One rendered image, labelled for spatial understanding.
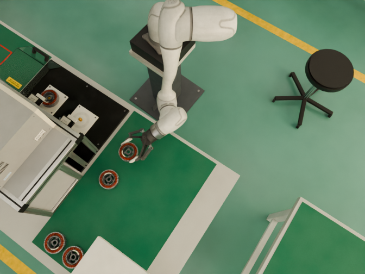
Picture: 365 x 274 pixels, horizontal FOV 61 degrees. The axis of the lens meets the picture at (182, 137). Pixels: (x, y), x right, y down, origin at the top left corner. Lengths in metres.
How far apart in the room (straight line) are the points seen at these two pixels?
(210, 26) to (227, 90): 1.61
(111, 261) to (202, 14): 1.04
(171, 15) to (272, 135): 1.75
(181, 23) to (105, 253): 0.97
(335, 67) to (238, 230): 1.42
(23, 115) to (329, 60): 2.05
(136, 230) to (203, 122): 1.27
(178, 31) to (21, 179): 0.98
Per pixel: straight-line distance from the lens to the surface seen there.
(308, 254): 1.93
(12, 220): 2.04
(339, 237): 2.00
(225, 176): 1.85
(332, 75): 2.52
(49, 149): 1.62
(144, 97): 2.82
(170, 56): 1.39
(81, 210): 1.90
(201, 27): 1.30
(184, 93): 2.82
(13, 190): 1.65
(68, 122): 1.86
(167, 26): 1.31
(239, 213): 2.60
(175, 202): 1.81
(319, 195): 2.80
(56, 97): 2.06
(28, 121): 1.49
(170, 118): 1.64
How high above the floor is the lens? 2.55
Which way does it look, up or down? 72 degrees down
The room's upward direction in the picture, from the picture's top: straight up
